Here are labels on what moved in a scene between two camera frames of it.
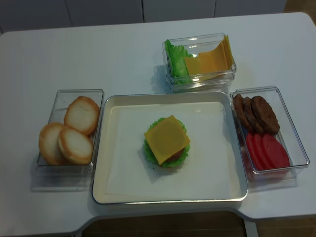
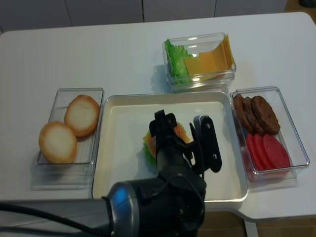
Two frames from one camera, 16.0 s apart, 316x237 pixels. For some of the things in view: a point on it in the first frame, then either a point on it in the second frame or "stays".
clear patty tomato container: [271, 150] stays
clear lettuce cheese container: [202, 64] stays
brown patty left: [238, 103] stays
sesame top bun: [75, 146] → [179, 130]
